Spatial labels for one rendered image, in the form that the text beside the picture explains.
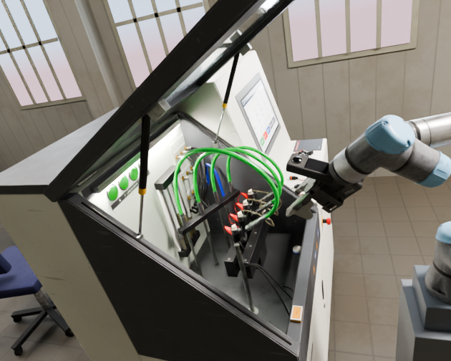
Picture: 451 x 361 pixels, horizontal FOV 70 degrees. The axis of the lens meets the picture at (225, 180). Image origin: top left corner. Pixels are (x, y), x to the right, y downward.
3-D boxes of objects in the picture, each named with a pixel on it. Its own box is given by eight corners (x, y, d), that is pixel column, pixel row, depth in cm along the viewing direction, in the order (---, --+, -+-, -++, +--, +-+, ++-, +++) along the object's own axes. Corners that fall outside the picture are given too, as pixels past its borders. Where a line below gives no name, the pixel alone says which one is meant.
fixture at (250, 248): (255, 292, 124) (249, 262, 117) (231, 289, 128) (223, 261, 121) (272, 235, 152) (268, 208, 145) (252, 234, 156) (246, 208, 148)
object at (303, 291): (305, 376, 98) (300, 343, 90) (290, 373, 99) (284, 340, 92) (320, 241, 148) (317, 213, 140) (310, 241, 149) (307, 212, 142)
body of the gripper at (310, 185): (326, 215, 80) (361, 194, 70) (298, 195, 80) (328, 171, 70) (333, 193, 84) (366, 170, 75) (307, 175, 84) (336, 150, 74)
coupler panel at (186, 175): (195, 210, 143) (176, 146, 129) (188, 210, 145) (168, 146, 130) (205, 194, 154) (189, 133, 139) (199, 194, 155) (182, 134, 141)
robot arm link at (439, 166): (432, 143, 72) (391, 124, 70) (464, 165, 62) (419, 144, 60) (409, 172, 76) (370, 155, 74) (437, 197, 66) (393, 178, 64)
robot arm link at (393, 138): (423, 153, 59) (385, 135, 57) (379, 181, 67) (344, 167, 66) (417, 122, 63) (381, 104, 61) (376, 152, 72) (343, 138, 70)
